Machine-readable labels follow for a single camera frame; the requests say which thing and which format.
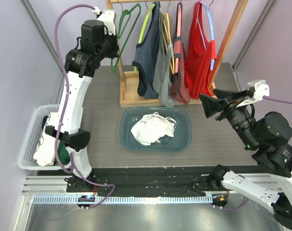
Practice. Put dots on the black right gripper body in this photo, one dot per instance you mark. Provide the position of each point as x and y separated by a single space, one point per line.
227 105

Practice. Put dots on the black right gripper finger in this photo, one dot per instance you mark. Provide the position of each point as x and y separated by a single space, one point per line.
212 105
222 94

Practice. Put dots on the white tank top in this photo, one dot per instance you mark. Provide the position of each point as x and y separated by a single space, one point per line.
151 127

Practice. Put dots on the navy blue tank top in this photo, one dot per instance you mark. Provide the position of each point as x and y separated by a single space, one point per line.
145 88

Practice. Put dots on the lime green hanger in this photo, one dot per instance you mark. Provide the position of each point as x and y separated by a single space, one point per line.
143 31

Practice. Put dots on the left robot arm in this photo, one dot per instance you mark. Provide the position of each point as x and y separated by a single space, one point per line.
98 40

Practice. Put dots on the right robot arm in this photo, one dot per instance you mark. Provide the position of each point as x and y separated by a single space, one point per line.
268 138

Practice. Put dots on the light blue hanger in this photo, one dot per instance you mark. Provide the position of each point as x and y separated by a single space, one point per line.
210 27

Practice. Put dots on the pink tank top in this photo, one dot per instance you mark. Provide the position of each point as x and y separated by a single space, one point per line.
180 91

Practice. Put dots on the red tank top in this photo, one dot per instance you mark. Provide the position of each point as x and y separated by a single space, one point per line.
197 64

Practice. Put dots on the grey tank top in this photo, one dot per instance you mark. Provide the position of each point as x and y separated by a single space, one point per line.
161 81

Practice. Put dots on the yellow hanger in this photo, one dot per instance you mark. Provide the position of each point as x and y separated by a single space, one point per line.
167 39

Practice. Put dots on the pink hanger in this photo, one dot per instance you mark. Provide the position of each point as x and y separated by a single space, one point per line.
177 38

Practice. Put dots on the wooden clothes rack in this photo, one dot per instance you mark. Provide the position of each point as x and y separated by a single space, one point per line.
129 80

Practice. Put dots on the teal plastic tub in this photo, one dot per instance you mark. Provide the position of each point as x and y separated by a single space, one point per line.
182 135

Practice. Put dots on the green folded cloth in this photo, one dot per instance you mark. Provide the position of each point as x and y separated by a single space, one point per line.
63 154

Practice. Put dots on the white plastic basket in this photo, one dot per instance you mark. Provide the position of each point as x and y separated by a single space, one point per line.
32 137

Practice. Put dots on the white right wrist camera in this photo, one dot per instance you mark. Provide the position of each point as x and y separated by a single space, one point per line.
255 92

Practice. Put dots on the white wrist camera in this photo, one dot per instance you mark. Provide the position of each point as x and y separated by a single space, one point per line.
108 17
255 92

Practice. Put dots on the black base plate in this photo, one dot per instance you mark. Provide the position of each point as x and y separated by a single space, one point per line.
138 181

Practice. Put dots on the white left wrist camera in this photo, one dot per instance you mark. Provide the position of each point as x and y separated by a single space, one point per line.
108 17

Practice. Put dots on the white slotted cable duct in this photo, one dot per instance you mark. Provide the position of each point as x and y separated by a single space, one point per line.
88 199

